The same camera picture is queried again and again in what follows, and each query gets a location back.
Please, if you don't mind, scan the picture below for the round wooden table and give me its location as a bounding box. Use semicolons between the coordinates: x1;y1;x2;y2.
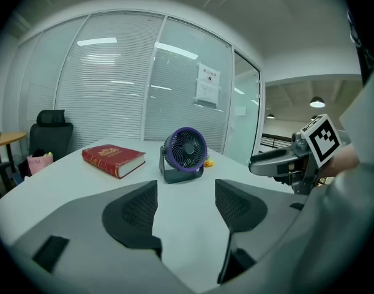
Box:
0;132;28;174

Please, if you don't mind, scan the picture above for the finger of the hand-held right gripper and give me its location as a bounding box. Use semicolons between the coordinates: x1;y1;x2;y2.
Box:
249;148;298;178

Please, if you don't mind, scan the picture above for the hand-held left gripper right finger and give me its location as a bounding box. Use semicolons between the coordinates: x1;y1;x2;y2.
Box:
214;178;309;284

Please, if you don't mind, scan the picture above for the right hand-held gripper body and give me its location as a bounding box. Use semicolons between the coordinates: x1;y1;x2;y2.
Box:
290;113;342;196

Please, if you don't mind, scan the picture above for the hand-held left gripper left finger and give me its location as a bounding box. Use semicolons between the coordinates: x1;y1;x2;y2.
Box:
10;180;181;294

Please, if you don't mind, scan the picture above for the glass door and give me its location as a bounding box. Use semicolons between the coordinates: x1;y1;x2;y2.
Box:
225;49;263;167

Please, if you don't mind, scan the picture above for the black office chair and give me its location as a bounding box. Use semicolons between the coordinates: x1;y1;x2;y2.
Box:
0;109;74;200

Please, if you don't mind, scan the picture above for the white paper notice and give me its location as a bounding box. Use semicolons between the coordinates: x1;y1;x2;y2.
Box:
194;61;222;108

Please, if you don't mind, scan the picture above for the red hardcover book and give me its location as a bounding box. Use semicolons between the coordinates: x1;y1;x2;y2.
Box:
81;144;146;179

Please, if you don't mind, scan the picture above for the purple grey small desk fan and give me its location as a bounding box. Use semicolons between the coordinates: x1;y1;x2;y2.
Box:
158;127;208;185

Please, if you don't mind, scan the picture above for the black metal railing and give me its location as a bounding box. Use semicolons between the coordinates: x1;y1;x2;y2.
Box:
261;132;293;149

